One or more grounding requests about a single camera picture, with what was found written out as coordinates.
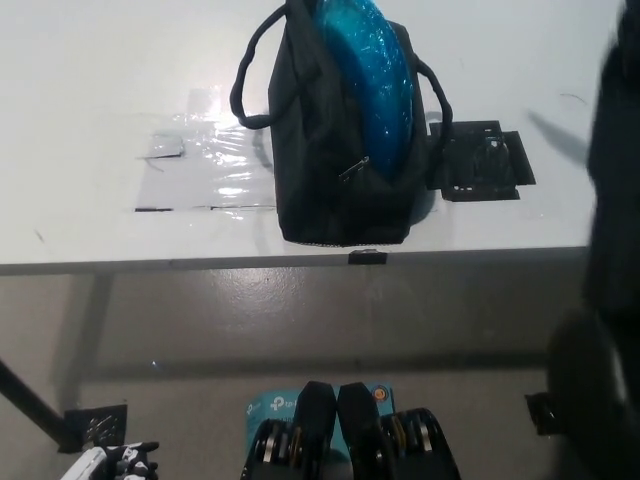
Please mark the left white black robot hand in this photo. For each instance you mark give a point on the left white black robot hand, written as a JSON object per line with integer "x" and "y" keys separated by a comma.
{"x": 110, "y": 465}

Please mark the teal tp-link box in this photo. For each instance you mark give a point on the teal tp-link box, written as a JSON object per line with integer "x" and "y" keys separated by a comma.
{"x": 270, "y": 405}

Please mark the black diagonal table leg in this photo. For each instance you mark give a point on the black diagonal table leg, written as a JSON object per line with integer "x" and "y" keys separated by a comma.
{"x": 25, "y": 392}

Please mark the blue plastic-wrapped plate stack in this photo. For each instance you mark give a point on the blue plastic-wrapped plate stack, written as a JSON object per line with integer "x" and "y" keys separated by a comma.
{"x": 370, "y": 100}

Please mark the grey taped paper square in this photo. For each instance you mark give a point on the grey taped paper square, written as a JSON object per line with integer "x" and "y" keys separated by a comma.
{"x": 160, "y": 145}

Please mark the black floor tape patch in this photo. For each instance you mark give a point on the black floor tape patch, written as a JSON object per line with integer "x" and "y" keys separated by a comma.
{"x": 90, "y": 425}
{"x": 542, "y": 415}

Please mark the black tape patch on table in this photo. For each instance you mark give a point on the black tape patch on table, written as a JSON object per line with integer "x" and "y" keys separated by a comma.
{"x": 465, "y": 165}

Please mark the white taped paper sheet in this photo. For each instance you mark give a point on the white taped paper sheet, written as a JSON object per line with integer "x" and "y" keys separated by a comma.
{"x": 175, "y": 187}

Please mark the clear plastic tape sheet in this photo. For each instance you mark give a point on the clear plastic tape sheet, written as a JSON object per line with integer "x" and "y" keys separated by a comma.
{"x": 225, "y": 145}

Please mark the black fabric duffel bag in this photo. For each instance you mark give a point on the black fabric duffel bag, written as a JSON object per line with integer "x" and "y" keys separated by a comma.
{"x": 310, "y": 190}

